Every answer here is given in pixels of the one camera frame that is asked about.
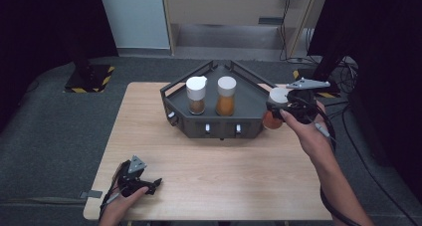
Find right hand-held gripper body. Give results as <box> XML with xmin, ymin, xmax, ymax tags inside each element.
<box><xmin>285</xmin><ymin>78</ymin><xmax>332</xmax><ymax>125</ymax></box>

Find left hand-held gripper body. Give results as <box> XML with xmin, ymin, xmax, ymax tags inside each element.
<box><xmin>115</xmin><ymin>154</ymin><xmax>152</xmax><ymax>198</ymax></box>

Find white-lidded jar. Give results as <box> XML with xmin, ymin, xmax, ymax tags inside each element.
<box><xmin>262</xmin><ymin>87</ymin><xmax>291</xmax><ymax>131</ymax></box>

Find black corner storage rack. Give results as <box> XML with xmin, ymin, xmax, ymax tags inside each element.
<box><xmin>159</xmin><ymin>60</ymin><xmax>287</xmax><ymax>140</ymax></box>

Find orange spice jar white lid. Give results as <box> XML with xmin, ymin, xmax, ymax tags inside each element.
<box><xmin>215</xmin><ymin>75</ymin><xmax>238</xmax><ymax>117</ymax></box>

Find brown spice jar flip lid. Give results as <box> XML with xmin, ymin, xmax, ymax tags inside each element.
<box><xmin>184</xmin><ymin>75</ymin><xmax>209</xmax><ymax>116</ymax></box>

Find person's left hand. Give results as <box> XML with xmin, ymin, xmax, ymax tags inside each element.
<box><xmin>99</xmin><ymin>185</ymin><xmax>149</xmax><ymax>223</ymax></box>

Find person's right hand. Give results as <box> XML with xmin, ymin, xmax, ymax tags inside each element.
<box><xmin>279</xmin><ymin>101</ymin><xmax>334</xmax><ymax>161</ymax></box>

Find grey cabinet label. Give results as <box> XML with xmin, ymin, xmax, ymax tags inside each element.
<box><xmin>257</xmin><ymin>16</ymin><xmax>285</xmax><ymax>26</ymax></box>

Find dark curtain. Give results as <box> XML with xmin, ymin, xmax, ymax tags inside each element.
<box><xmin>308</xmin><ymin>0</ymin><xmax>422</xmax><ymax>195</ymax></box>
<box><xmin>0</xmin><ymin>0</ymin><xmax>119</xmax><ymax>134</ymax></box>

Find white panel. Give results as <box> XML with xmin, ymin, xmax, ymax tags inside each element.
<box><xmin>98</xmin><ymin>0</ymin><xmax>171</xmax><ymax>51</ymax></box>

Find right hand-held gripper cable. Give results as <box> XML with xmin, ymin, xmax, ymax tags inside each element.
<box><xmin>292</xmin><ymin>96</ymin><xmax>363</xmax><ymax>226</ymax></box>

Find hand-held gripper cable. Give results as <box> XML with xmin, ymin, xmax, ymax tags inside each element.
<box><xmin>97</xmin><ymin>167</ymin><xmax>122</xmax><ymax>221</ymax></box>
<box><xmin>292</xmin><ymin>96</ymin><xmax>363</xmax><ymax>226</ymax></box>

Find left hand-held gripper cable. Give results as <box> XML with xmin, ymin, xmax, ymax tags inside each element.
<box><xmin>97</xmin><ymin>167</ymin><xmax>122</xmax><ymax>221</ymax></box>

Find grey table edge bracket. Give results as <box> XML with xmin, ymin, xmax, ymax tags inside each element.
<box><xmin>79</xmin><ymin>189</ymin><xmax>104</xmax><ymax>201</ymax></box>

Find black stand post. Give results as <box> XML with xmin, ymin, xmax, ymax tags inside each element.
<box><xmin>310</xmin><ymin>50</ymin><xmax>349</xmax><ymax>85</ymax></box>
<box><xmin>68</xmin><ymin>36</ymin><xmax>95</xmax><ymax>85</ymax></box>

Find tangled black cable bundle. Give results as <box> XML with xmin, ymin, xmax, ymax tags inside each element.
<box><xmin>331</xmin><ymin>56</ymin><xmax>360</xmax><ymax>95</ymax></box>

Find black socket cables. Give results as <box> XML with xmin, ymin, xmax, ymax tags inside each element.
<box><xmin>278</xmin><ymin>0</ymin><xmax>308</xmax><ymax>64</ymax></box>

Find long black floor cable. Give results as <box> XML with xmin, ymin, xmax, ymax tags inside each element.
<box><xmin>322</xmin><ymin>101</ymin><xmax>422</xmax><ymax>226</ymax></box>

